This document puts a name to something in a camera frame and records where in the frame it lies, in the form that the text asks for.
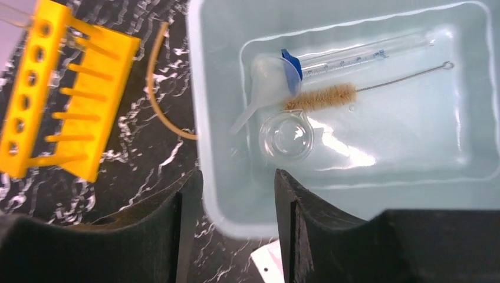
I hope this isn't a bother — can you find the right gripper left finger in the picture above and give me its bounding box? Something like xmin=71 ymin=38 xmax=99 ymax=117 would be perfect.
xmin=1 ymin=169 xmax=203 ymax=282

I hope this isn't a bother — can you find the glass test tube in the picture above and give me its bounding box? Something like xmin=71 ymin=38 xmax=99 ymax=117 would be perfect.
xmin=0 ymin=3 xmax=85 ymax=50

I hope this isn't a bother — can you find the test tube brush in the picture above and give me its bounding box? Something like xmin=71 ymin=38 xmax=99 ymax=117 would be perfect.
xmin=283 ymin=61 xmax=455 ymax=111

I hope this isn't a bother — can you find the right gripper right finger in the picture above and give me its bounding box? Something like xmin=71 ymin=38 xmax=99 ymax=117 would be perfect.
xmin=274 ymin=169 xmax=499 ymax=282

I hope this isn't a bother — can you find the clear plastic packet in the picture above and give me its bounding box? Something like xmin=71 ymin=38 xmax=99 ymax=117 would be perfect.
xmin=251 ymin=240 xmax=284 ymax=283

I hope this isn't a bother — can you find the blue-tipped glass rod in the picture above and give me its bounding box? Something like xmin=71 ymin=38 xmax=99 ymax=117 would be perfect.
xmin=281 ymin=30 xmax=437 ymax=80

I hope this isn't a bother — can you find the tan rubber tube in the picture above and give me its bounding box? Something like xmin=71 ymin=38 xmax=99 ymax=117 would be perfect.
xmin=146 ymin=21 xmax=199 ymax=142

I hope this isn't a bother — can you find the yellow test tube rack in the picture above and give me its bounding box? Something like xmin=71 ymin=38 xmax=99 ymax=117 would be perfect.
xmin=0 ymin=0 xmax=142 ymax=183

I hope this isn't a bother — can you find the clear glass funnel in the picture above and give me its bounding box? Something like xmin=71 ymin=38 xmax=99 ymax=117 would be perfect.
xmin=229 ymin=55 xmax=302 ymax=134

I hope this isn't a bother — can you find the teal plastic bin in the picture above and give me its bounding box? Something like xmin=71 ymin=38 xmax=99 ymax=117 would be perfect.
xmin=187 ymin=1 xmax=499 ymax=238

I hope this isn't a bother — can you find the clear glass beaker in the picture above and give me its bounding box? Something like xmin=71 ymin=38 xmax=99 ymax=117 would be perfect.
xmin=259 ymin=110 xmax=314 ymax=166

